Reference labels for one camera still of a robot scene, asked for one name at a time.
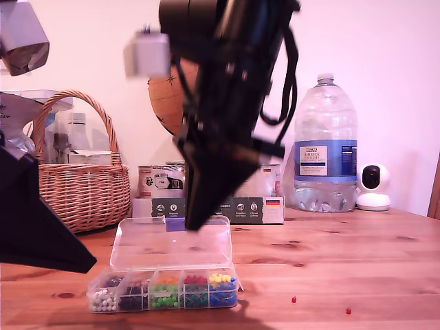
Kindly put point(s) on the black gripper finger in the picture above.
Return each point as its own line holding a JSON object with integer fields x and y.
{"x": 213, "y": 192}
{"x": 27, "y": 223}

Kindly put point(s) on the small white round camera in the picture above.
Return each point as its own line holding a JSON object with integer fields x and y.
{"x": 373, "y": 203}

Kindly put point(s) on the heap of yellow pins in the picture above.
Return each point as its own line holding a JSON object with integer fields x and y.
{"x": 220, "y": 277}

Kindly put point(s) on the heap of blue pins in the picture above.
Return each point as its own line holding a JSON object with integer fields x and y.
{"x": 221, "y": 297}

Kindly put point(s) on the cardboard tray with dark label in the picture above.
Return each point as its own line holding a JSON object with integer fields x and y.
{"x": 254, "y": 209}

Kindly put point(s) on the clear plastic jar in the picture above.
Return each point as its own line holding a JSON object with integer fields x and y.
{"x": 62, "y": 123}

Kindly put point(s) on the arm's pale camera box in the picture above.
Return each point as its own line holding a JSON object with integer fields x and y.
{"x": 20, "y": 41}
{"x": 148, "y": 55}

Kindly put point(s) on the heap of black pins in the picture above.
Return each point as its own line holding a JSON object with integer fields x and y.
{"x": 132, "y": 303}

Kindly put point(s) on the heap of light green pins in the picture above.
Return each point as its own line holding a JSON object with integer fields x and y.
{"x": 166, "y": 302}

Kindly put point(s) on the cork globe on metal stand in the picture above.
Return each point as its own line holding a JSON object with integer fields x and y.
{"x": 165, "y": 99}

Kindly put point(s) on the heap of dark green pins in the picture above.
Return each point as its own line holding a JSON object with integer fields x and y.
{"x": 196, "y": 300}

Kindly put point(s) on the white plastic bottle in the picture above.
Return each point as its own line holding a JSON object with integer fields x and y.
{"x": 79, "y": 137}

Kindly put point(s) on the heap of orange pins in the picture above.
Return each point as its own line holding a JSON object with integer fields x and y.
{"x": 169, "y": 279}

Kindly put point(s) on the white carton box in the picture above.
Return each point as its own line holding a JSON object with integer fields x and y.
{"x": 89, "y": 158}

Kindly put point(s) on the heap of red pins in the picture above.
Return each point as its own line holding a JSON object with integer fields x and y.
{"x": 196, "y": 279}

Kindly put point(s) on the clear plastic pin organizer box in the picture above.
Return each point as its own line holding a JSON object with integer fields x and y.
{"x": 154, "y": 247}

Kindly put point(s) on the heap of purple pins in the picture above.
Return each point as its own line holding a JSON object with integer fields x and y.
{"x": 113, "y": 282}

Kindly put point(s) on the heap of pink pins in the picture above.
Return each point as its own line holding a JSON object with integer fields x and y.
{"x": 141, "y": 281}

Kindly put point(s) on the silver foil bag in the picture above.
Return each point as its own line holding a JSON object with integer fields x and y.
{"x": 13, "y": 113}

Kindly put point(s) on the heap of white pins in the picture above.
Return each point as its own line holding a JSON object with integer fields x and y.
{"x": 102, "y": 302}

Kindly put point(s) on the large clear water bottle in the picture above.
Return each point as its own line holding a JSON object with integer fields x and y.
{"x": 324, "y": 113}

